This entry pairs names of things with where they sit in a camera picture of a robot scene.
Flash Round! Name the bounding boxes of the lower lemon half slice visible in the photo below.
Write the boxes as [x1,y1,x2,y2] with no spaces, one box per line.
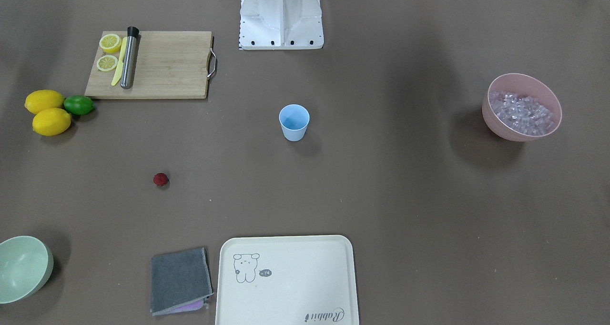
[96,54,118,72]

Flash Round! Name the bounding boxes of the pink bowl of ice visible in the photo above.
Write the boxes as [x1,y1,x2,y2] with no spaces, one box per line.
[481,73,562,142]

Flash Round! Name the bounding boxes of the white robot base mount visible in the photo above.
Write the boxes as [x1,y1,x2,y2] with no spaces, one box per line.
[238,0,325,50]

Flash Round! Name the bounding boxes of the cream rabbit tray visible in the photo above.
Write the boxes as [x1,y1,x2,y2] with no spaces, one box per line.
[215,234,360,325]

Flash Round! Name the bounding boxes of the green lime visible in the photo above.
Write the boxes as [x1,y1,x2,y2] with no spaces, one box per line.
[63,95,94,116]

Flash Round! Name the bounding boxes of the wooden cutting board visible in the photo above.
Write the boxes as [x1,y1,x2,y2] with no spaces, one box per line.
[84,30,217,100]

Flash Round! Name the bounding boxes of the grey folded cloth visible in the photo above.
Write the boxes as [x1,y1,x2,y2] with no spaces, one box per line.
[150,247,214,316]

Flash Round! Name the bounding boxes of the mint green bowl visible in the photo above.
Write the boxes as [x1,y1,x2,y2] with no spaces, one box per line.
[0,235,54,304]

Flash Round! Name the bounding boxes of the upper whole yellow lemon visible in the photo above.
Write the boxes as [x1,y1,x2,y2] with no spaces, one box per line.
[24,89,64,114]

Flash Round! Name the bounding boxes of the yellow plastic knife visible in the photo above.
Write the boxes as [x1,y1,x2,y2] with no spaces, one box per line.
[111,37,128,86]

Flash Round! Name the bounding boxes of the light blue plastic cup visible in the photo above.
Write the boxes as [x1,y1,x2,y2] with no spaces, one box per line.
[278,104,311,141]

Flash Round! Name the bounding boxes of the upper lemon half slice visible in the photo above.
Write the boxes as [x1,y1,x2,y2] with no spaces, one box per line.
[99,33,122,53]

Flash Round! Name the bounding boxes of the red strawberry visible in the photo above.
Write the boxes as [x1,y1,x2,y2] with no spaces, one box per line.
[153,173,169,187]

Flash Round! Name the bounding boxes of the lemon half slice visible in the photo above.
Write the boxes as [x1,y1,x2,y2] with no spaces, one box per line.
[99,33,122,53]
[96,54,118,72]

